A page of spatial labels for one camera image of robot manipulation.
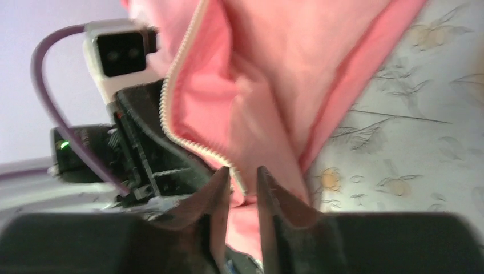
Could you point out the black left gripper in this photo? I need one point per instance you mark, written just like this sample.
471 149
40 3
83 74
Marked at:
133 148

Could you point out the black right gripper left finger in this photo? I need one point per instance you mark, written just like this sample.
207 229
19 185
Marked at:
189 238

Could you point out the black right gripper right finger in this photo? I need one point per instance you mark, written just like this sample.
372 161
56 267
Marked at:
296 238

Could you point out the pink zip-up jacket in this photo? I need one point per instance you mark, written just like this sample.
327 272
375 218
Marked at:
265 83

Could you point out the floral patterned table mat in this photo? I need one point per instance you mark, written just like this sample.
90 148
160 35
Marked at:
414 139

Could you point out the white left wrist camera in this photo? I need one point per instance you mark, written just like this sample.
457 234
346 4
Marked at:
116 53

